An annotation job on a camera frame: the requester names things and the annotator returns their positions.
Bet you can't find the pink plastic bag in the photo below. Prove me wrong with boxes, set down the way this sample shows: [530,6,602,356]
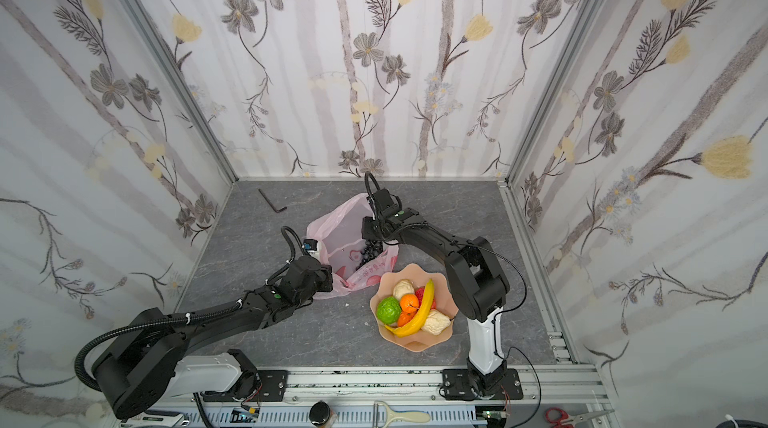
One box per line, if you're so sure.
[306,193,399,300]

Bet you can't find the beige fake fruit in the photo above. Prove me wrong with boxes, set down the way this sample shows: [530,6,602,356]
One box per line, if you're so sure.
[392,279,415,301]

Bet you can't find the yellow fake banana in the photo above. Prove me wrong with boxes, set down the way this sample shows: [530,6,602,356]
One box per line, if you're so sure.
[384,280,435,338]

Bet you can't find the green fake fruit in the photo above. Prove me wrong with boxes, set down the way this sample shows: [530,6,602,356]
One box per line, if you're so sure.
[376,296,402,325]

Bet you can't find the orange fake orange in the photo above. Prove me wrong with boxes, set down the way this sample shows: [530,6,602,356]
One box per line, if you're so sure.
[399,293,420,313]

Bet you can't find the peach leaf-shaped plate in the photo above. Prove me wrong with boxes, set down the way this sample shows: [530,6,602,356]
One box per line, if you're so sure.
[369,263,459,353]

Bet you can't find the beige fake bread roll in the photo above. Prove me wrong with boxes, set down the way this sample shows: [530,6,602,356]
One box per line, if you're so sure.
[421,309,452,336]

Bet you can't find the dark fake grape bunch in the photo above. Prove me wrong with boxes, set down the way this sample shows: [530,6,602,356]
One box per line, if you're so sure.
[356,240,384,270]

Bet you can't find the red fake apple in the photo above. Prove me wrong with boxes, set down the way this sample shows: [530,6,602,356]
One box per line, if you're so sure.
[415,287,436,309]

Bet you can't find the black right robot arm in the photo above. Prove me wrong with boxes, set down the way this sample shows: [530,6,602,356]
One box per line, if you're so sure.
[362,173,528,399]

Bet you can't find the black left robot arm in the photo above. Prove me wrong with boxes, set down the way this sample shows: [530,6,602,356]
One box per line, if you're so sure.
[74,226,333,419]

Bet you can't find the black hex key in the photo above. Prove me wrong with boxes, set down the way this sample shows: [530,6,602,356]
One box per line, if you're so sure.
[258,188,289,214]

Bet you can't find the black round knob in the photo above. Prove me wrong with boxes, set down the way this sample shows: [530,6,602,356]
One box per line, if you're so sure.
[308,401,336,428]

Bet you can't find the white utility knife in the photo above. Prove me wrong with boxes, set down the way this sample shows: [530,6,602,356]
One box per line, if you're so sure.
[117,411,190,428]

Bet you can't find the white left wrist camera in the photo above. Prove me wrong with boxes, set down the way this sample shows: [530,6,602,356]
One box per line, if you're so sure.
[301,238,322,259]

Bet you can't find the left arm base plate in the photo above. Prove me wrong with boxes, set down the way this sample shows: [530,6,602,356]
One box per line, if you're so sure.
[202,370,289,404]

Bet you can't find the white slotted cable duct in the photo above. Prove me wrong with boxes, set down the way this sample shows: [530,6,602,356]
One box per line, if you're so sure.
[206,405,488,427]

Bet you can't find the cream handled brush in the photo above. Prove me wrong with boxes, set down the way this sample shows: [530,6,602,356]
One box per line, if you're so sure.
[372,401,432,428]

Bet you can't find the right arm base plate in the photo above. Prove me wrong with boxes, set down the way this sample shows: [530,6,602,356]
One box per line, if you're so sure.
[438,367,524,401]

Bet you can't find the aluminium mounting rail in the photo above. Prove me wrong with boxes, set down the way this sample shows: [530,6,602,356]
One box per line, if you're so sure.
[155,360,609,405]

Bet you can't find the red handled scissors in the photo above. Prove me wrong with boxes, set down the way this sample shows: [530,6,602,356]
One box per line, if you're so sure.
[544,407,614,428]

